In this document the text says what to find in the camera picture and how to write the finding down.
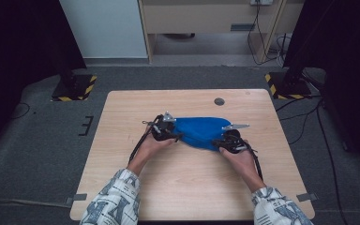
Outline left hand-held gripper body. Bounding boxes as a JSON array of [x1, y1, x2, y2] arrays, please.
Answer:
[[142, 111, 183, 143]]

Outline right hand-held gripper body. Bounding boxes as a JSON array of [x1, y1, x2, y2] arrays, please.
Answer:
[[220, 123, 251, 155]]

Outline blue microfibre cloth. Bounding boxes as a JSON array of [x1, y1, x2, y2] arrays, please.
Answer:
[[172, 116, 233, 153]]

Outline person's left hand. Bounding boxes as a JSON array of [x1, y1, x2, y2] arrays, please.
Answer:
[[127, 133, 177, 177]]

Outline person's right hand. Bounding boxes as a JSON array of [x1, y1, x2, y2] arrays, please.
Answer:
[[218, 146, 267, 193]]

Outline black stand with striped base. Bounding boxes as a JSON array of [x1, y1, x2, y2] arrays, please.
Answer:
[[51, 62, 98, 102], [264, 40, 313, 100]]

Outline grey tape strip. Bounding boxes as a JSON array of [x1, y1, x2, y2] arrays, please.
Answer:
[[65, 193, 88, 206], [295, 192, 319, 203]]

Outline dark round base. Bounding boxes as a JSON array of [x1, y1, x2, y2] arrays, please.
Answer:
[[162, 32, 197, 40]]

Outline white cabinet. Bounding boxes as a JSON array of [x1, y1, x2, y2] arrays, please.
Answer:
[[58, 0, 148, 59]]

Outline light wooden desk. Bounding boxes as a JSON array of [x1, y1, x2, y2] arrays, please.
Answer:
[[137, 0, 305, 65]]

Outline black curtain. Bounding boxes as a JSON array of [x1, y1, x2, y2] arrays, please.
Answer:
[[282, 0, 360, 172], [0, 0, 87, 158]]

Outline white power strip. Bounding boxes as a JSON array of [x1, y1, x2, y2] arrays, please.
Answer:
[[250, 0, 275, 7]]

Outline left hand-held gripper black cable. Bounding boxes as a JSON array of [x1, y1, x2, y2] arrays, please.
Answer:
[[128, 114, 165, 163]]

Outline hand-held gripper black cable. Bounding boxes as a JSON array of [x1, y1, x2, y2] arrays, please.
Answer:
[[243, 142, 265, 182], [128, 114, 165, 163]]

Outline right hand-held gripper black cable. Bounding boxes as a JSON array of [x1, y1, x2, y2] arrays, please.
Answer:
[[243, 142, 265, 182]]

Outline long black floor cable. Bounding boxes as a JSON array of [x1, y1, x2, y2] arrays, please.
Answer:
[[315, 99, 349, 225]]

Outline black power cable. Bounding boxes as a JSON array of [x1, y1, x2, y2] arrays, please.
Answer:
[[247, 2, 287, 67]]

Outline thin black floor cable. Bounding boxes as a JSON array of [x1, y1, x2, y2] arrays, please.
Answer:
[[11, 102, 32, 120]]

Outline grey floor cable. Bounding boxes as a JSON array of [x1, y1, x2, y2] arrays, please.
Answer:
[[0, 198, 73, 209]]

